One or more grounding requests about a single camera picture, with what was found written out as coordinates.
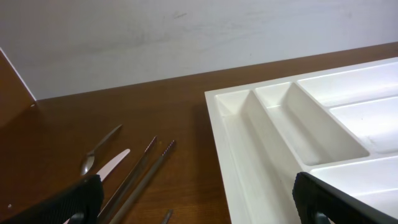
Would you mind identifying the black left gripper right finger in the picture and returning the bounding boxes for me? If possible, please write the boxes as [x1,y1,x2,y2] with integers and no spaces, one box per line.
[292,172,397,224]

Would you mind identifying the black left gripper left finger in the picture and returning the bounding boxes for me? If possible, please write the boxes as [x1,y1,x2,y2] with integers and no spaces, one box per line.
[3,174,104,224]

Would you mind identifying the small metal teaspoon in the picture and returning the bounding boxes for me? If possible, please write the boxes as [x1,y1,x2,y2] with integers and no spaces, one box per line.
[80,124,122,176]

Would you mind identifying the white plastic cutlery tray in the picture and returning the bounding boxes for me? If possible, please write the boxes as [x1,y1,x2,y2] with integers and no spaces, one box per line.
[205,58,397,223]

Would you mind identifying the small metal rod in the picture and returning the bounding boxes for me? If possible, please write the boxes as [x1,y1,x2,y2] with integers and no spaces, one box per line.
[161,209,174,224]

